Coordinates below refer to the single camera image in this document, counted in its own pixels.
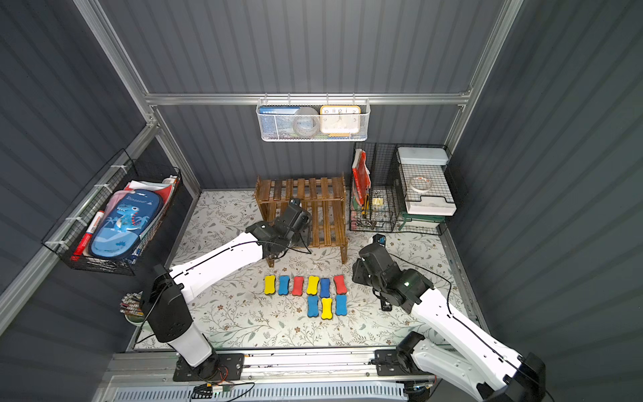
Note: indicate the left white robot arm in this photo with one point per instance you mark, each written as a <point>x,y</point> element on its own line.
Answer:
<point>165,303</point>

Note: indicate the bundle of pencils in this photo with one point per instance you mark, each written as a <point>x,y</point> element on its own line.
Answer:
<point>131,305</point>

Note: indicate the blue eraser top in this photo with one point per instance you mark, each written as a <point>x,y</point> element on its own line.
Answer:
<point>325,285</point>
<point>284,285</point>

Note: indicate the blue dinosaur pencil case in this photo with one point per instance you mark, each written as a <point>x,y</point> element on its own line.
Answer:
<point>120,233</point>

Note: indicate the clear tape roll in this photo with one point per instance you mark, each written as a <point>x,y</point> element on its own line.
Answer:
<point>420,185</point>

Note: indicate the wooden two-tier shelf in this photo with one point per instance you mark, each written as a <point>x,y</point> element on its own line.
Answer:
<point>325,199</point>

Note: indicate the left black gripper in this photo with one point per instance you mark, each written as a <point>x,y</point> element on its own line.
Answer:
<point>274,249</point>

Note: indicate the white paper tray stack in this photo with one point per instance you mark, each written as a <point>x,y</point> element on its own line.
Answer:
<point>429,162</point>

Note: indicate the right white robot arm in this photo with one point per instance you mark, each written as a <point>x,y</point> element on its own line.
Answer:
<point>477,364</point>

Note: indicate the red booklet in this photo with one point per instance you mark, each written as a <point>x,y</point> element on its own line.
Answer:
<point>361,175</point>

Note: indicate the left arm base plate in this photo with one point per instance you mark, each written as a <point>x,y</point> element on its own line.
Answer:
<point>215,369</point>

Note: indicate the grey tape roll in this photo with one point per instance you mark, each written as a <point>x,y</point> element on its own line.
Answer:
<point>306,123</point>

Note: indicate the red eraser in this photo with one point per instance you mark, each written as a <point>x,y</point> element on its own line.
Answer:
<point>297,287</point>
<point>340,285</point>

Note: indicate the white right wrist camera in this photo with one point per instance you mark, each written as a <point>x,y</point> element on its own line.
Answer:
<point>380,240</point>

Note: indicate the white yellow alarm clock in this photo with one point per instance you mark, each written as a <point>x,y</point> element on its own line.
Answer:
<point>340,120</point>

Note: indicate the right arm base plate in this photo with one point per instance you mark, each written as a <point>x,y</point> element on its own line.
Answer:
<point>390,363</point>

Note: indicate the yellow eraser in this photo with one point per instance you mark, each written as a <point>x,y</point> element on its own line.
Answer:
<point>312,285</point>
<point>326,308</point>
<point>270,285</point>

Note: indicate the green pencil cup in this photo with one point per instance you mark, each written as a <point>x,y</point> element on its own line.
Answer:
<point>135,319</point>

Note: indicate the blue box in basket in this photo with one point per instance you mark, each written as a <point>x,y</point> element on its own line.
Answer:
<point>276,123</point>

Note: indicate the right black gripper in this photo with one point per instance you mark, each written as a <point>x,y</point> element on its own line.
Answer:
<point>362,271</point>

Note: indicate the black wire side basket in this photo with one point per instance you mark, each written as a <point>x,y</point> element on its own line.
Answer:
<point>121,173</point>

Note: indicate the red white marker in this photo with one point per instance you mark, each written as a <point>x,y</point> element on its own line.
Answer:
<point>83,248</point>

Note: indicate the blue eraser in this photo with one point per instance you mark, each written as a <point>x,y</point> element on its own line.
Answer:
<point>313,306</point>
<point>341,305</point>
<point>284,285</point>
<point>325,285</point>

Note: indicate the black wire desk organizer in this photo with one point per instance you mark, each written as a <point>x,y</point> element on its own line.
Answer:
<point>384,210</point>

